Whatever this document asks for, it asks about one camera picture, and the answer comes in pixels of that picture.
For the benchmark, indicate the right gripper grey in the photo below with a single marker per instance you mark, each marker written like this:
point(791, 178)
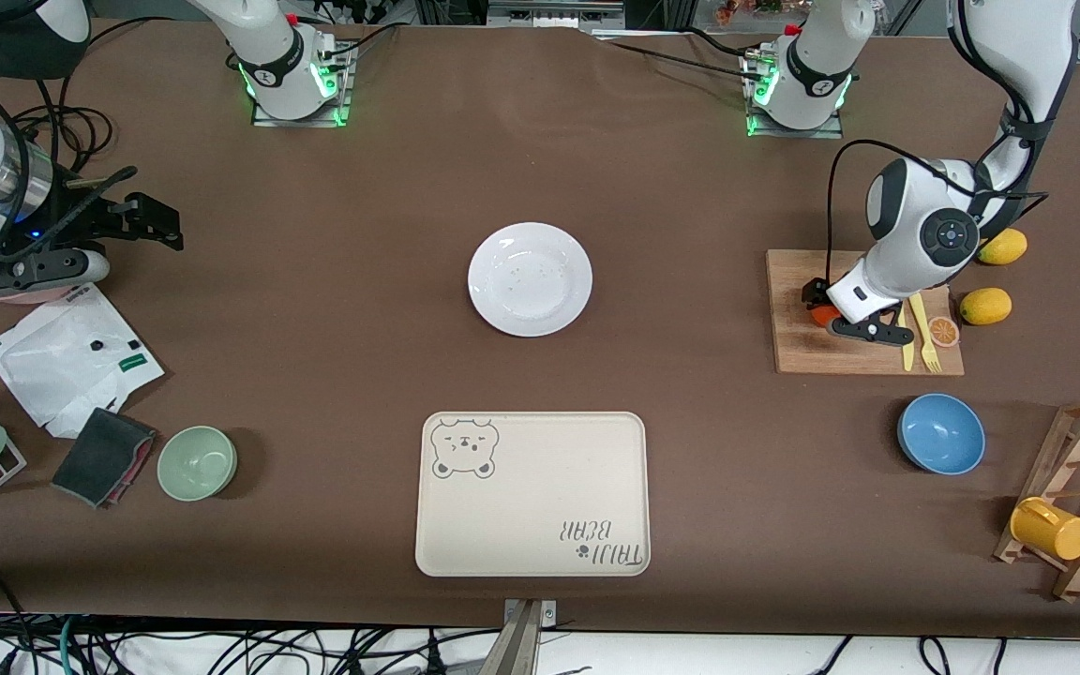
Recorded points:
point(69, 217)

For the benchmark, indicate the orange fruit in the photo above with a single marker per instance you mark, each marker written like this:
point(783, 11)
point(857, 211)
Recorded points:
point(823, 317)

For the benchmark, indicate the white round plate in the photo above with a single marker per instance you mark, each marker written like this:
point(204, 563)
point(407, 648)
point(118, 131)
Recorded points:
point(531, 279)

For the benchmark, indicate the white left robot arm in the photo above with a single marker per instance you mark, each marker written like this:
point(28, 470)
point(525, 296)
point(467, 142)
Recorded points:
point(906, 216)

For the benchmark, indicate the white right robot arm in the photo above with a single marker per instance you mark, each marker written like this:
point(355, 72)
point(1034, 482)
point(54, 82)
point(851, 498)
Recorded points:
point(277, 56)

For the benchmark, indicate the yellow plastic knife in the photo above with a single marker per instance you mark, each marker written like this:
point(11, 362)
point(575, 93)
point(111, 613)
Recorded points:
point(907, 359)

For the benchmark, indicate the yellow plastic fork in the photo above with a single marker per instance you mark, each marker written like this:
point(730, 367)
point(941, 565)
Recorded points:
point(924, 333)

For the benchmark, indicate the bamboo cutting board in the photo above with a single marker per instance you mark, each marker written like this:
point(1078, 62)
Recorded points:
point(798, 352)

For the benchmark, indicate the orange slice tag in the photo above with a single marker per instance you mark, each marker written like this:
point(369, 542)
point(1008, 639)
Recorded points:
point(945, 332)

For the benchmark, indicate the pink bowl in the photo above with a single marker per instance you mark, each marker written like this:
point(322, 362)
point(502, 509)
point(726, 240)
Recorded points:
point(34, 296)

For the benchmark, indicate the yellow lemon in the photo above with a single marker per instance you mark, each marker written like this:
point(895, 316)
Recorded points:
point(1007, 248)
point(985, 307)

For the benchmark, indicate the blue bowl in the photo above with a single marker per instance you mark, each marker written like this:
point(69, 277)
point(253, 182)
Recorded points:
point(941, 434)

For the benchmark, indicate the white plastic bag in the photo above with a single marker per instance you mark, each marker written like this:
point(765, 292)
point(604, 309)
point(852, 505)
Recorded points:
point(62, 366)

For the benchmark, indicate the dark grey folded cloth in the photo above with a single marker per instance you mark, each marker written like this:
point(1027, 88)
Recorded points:
point(99, 455)

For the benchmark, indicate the pale green bowl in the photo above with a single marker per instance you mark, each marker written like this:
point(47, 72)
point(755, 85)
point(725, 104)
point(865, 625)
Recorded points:
point(197, 463)

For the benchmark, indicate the yellow mug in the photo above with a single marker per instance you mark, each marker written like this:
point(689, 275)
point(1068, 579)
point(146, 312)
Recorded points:
point(1056, 532)

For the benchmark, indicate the cream tray with bear print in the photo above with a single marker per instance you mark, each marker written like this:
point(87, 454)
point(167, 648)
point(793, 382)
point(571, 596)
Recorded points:
point(540, 506)

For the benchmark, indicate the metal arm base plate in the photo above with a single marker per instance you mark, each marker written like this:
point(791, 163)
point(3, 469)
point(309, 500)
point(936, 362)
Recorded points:
point(301, 123)
point(798, 134)

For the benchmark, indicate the aluminium frame beam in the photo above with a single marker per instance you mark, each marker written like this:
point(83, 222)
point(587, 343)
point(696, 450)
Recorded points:
point(549, 11)

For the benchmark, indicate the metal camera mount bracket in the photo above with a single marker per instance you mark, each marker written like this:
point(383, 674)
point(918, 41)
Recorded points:
point(521, 647)

